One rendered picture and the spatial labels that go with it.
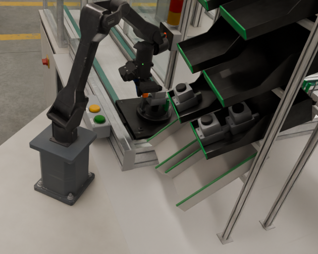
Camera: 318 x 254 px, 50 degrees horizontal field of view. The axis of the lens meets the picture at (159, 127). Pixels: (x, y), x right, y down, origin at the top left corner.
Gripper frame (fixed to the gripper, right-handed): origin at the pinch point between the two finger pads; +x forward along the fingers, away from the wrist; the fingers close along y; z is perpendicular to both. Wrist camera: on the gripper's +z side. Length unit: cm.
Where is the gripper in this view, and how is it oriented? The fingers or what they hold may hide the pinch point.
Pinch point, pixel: (140, 88)
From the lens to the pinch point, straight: 126.5
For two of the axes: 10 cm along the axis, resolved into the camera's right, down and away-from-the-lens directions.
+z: -9.1, 1.3, -4.0
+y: 3.9, 6.1, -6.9
